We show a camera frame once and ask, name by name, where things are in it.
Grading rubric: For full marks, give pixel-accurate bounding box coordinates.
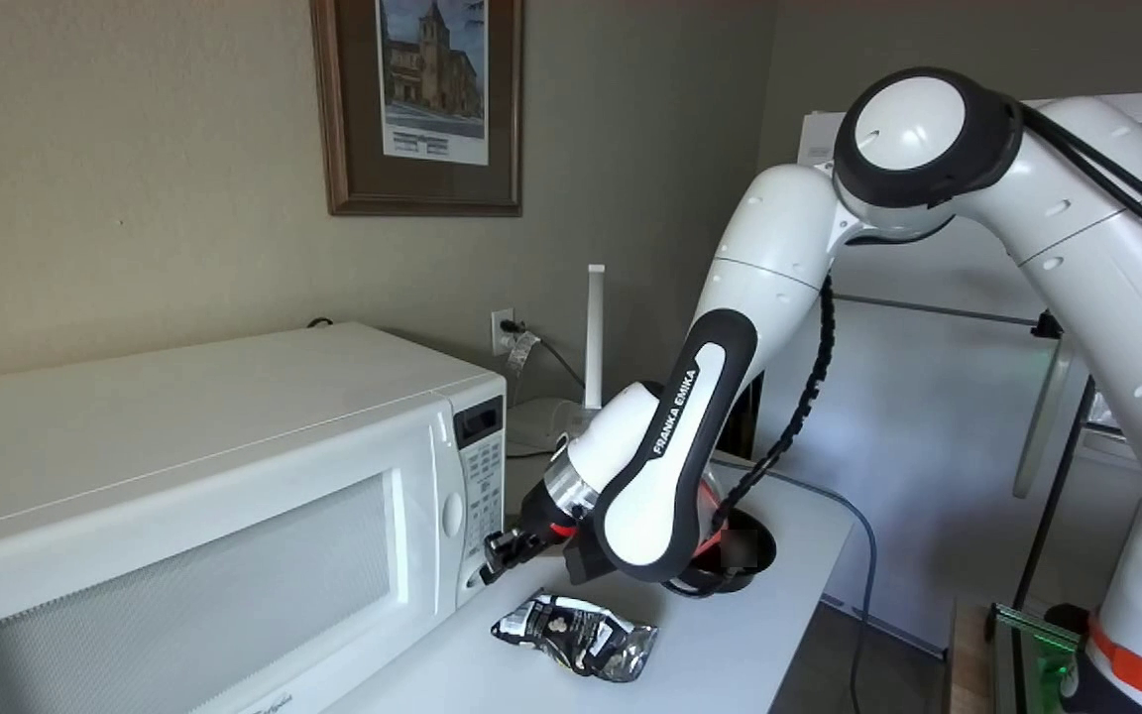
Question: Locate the framed building picture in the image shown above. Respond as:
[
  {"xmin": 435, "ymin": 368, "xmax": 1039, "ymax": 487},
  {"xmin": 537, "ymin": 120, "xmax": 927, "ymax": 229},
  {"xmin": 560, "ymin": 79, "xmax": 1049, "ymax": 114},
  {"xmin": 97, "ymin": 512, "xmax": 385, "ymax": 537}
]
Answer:
[{"xmin": 304, "ymin": 0, "xmax": 529, "ymax": 219}]

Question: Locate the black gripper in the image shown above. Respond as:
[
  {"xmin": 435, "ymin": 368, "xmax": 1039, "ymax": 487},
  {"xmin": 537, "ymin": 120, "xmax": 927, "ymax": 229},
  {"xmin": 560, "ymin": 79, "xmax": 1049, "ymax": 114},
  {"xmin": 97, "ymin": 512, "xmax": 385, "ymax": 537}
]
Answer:
[{"xmin": 480, "ymin": 477, "xmax": 590, "ymax": 583}]

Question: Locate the black and white snack packet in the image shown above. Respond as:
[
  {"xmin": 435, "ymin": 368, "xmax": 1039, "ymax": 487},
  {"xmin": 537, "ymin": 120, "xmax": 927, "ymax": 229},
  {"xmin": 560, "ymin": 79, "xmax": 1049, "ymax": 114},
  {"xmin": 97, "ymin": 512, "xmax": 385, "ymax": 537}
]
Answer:
[{"xmin": 490, "ymin": 587, "xmax": 661, "ymax": 685}]

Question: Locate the white wall outlet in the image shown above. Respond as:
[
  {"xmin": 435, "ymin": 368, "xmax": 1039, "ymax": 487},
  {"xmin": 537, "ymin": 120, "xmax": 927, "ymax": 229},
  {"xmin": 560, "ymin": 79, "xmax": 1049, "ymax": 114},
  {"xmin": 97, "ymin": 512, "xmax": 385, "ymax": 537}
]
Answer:
[{"xmin": 490, "ymin": 304, "xmax": 524, "ymax": 356}]

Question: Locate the black bowl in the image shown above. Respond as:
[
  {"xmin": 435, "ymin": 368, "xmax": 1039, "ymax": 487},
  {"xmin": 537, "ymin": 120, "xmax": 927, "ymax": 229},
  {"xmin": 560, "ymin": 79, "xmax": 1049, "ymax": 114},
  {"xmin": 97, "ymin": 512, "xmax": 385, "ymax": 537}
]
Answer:
[{"xmin": 668, "ymin": 508, "xmax": 782, "ymax": 599}]

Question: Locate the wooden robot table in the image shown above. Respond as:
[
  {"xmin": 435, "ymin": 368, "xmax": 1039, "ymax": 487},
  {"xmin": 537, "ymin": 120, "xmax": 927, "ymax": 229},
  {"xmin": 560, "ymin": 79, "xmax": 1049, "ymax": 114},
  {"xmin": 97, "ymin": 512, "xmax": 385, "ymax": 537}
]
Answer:
[{"xmin": 946, "ymin": 599, "xmax": 1088, "ymax": 714}]

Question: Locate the white microwave oven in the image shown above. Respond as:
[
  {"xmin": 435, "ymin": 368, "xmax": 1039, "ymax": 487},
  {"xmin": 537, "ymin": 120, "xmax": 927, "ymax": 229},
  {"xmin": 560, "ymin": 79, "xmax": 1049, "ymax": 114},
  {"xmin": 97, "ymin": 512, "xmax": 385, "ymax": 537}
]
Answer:
[{"xmin": 0, "ymin": 320, "xmax": 513, "ymax": 714}]

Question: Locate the white microwave door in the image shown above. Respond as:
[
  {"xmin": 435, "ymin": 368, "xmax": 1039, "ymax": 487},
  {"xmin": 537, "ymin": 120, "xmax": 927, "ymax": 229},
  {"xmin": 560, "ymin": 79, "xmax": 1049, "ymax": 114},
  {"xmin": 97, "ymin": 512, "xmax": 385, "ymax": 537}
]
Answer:
[{"xmin": 0, "ymin": 399, "xmax": 467, "ymax": 714}]

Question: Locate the black camera stand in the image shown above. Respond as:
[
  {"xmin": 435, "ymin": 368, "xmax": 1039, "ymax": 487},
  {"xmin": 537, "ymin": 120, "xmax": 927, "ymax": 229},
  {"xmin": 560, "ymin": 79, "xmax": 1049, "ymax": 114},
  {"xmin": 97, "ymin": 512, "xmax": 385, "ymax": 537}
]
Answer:
[{"xmin": 1006, "ymin": 311, "xmax": 1107, "ymax": 615}]

